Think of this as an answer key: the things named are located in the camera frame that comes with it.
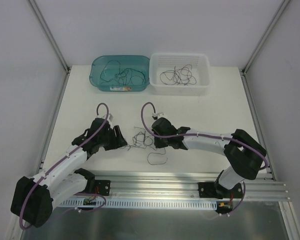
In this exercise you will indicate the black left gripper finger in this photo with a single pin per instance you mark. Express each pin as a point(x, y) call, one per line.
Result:
point(118, 135)
point(114, 146)

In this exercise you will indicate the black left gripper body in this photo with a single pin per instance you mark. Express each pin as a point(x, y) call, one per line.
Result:
point(115, 137)

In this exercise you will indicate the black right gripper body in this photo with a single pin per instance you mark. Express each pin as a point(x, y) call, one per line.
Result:
point(159, 141)

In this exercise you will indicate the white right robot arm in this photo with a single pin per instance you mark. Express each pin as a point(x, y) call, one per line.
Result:
point(244, 154)

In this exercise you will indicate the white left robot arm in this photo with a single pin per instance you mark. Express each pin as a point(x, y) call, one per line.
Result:
point(36, 197)

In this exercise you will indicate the teal plastic basin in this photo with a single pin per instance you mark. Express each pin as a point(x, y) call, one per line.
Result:
point(120, 73)

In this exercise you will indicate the white perforated plastic basket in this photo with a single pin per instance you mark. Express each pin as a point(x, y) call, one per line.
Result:
point(180, 74)

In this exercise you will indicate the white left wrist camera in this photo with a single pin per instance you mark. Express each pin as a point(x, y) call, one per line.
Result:
point(109, 118)

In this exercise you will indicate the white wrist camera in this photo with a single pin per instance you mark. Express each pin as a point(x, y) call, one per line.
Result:
point(158, 115)
point(109, 118)

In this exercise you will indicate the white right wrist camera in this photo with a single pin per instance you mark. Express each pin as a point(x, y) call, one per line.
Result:
point(158, 115)

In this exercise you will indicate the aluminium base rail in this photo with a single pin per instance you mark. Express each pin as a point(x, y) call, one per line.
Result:
point(184, 186)

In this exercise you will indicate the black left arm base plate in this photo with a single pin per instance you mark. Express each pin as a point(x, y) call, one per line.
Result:
point(100, 187)

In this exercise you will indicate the white slotted cable duct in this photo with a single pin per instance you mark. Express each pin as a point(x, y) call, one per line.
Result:
point(126, 203)

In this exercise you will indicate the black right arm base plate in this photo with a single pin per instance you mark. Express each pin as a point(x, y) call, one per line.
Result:
point(208, 190)

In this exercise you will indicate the aluminium frame post left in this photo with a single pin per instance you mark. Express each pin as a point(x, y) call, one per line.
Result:
point(49, 35)

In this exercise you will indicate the aluminium frame post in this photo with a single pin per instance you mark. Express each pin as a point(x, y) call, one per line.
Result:
point(268, 30)
point(49, 35)

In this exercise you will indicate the aluminium frame post right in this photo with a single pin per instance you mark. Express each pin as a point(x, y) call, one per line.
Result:
point(268, 30)

